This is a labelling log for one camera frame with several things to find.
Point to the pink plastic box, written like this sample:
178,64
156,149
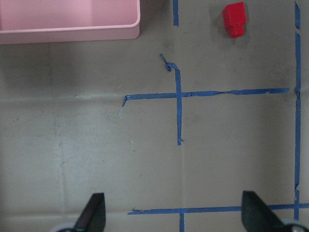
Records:
46,21

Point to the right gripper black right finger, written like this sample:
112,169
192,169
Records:
257,217

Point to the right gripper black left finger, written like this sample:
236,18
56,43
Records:
93,216

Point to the red toy block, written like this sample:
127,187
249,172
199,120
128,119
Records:
234,16

